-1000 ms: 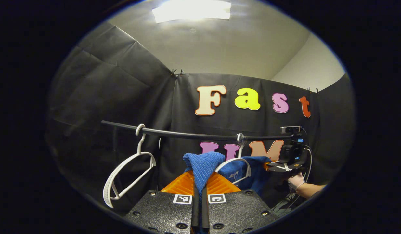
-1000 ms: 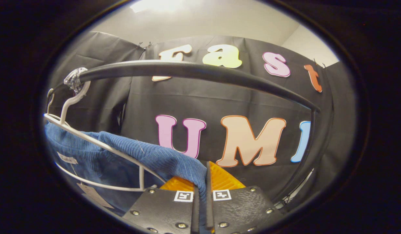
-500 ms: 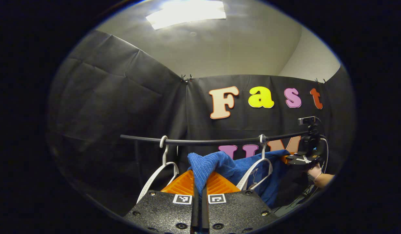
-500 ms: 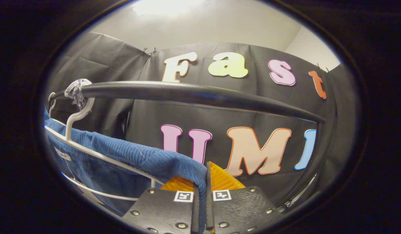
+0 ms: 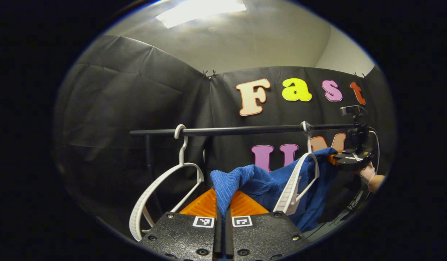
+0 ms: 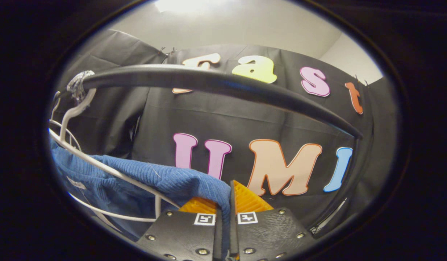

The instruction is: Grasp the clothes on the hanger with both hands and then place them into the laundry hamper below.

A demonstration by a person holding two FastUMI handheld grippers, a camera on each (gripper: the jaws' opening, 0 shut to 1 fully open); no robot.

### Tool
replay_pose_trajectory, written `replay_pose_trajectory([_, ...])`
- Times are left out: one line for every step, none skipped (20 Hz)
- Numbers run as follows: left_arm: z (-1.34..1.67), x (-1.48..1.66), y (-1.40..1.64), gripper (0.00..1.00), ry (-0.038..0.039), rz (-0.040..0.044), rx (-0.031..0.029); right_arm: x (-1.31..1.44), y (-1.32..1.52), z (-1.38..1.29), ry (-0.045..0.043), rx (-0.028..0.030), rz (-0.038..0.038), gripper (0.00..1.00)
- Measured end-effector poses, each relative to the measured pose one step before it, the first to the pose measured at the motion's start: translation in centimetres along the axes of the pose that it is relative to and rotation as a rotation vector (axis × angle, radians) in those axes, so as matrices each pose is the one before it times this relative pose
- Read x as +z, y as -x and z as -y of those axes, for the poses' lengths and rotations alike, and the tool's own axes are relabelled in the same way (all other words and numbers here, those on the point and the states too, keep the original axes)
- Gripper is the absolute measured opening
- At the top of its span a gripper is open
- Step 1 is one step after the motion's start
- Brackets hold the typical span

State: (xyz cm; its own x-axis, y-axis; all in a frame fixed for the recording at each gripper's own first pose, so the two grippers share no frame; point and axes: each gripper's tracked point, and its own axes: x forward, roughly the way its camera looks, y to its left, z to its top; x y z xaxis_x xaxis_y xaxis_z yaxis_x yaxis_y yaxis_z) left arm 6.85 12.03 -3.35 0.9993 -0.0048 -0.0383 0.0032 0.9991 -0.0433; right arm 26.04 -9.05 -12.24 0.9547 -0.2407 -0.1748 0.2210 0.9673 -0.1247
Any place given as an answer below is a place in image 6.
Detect white plastic clothes hanger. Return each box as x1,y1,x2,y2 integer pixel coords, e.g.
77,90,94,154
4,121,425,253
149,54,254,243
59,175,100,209
50,91,83,153
49,87,181,223

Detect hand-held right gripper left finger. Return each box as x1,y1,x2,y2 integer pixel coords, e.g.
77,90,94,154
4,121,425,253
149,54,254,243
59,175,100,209
136,197,223,261

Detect blue corduroy shirt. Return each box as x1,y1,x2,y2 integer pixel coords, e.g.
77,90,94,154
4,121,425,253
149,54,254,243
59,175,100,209
50,140,232,261

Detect black backdrop cloth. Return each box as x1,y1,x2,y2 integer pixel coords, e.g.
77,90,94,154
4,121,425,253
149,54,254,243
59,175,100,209
51,29,400,240

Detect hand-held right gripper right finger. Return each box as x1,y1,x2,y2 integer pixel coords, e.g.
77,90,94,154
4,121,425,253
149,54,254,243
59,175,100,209
229,180,317,261

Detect black clothes rack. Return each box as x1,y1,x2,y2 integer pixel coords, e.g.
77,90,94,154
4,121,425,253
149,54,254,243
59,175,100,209
66,64,364,234

